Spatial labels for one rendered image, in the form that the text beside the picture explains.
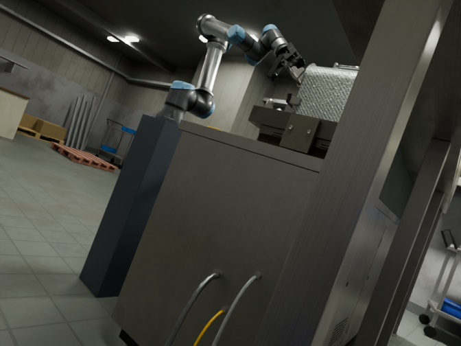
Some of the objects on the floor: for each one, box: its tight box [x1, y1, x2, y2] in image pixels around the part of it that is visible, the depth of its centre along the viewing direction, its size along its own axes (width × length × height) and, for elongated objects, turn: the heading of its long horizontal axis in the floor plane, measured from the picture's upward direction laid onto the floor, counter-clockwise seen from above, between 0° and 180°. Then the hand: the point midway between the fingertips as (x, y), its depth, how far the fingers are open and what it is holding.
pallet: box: [50, 141, 118, 172], centre depth 643 cm, size 132×91×12 cm
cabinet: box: [110, 130, 398, 346], centre depth 206 cm, size 252×64×86 cm, turn 53°
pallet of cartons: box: [16, 113, 67, 145], centre depth 733 cm, size 115×79×42 cm
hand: (298, 84), depth 136 cm, fingers closed, pressing on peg
